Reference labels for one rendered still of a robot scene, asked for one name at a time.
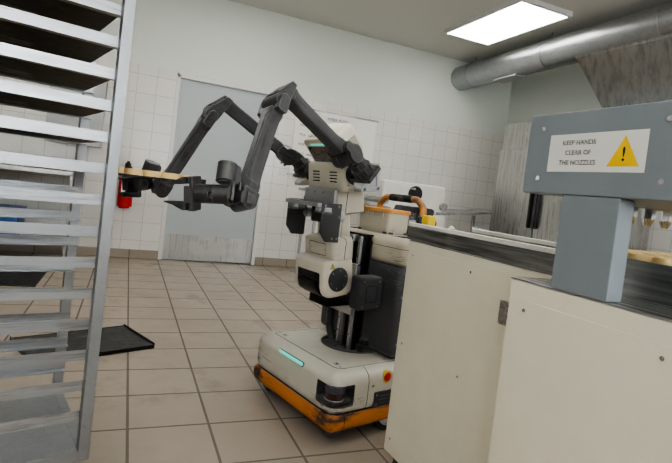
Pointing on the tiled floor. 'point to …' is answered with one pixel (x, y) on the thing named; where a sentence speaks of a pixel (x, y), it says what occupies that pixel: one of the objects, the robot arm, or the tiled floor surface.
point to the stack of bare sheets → (117, 340)
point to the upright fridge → (529, 212)
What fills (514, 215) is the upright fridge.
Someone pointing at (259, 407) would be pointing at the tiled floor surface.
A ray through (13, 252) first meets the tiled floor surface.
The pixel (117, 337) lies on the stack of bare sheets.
